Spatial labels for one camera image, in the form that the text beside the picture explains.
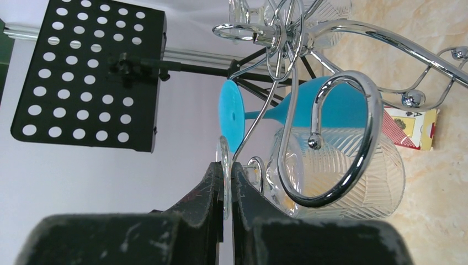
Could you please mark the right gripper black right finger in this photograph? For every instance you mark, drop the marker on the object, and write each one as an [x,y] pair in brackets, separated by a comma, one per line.
[263,234]

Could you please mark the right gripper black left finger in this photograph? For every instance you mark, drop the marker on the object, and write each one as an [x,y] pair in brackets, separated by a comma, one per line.
[189,232]

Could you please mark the clear patterned wine glass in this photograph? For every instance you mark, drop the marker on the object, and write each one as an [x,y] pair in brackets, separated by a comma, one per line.
[376,194]

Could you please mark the chrome wine glass rack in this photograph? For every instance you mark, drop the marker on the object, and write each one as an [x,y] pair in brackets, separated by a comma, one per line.
[320,90]

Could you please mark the clear small wine glass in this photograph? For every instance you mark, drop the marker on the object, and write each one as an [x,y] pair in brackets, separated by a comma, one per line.
[241,12]

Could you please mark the black perforated plate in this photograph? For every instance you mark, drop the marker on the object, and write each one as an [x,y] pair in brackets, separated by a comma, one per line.
[86,84]

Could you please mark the black tripod stand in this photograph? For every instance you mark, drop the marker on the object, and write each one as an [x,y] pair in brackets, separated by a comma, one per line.
[226,73]

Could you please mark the playing card box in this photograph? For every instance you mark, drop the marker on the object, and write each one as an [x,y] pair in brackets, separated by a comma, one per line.
[410,129]

